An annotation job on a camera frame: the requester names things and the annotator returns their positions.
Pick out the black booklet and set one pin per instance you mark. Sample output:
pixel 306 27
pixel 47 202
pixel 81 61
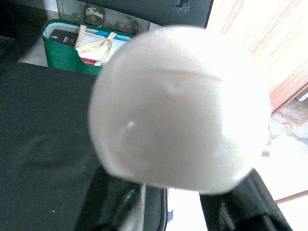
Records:
pixel 65 38

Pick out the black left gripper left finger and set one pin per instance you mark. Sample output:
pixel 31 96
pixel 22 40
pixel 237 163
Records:
pixel 108 204

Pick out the reddish wooden shelf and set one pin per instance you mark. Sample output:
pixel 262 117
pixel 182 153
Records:
pixel 288 93

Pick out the beige broom with purple bristles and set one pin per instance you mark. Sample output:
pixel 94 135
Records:
pixel 178 115

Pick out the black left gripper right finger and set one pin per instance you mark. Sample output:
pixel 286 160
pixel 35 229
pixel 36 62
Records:
pixel 240 209

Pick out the camouflage cap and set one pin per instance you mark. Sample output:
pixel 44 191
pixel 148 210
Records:
pixel 93 14

